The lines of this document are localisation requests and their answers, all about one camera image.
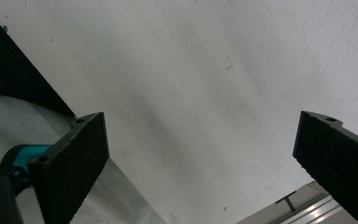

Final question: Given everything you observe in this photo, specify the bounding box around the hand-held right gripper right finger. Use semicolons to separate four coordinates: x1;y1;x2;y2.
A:
292;110;358;224

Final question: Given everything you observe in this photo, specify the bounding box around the aluminium frame rail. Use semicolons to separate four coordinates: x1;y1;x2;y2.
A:
236;180;358;224

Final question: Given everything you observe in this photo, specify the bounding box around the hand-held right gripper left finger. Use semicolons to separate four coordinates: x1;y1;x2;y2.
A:
27;111;111;224

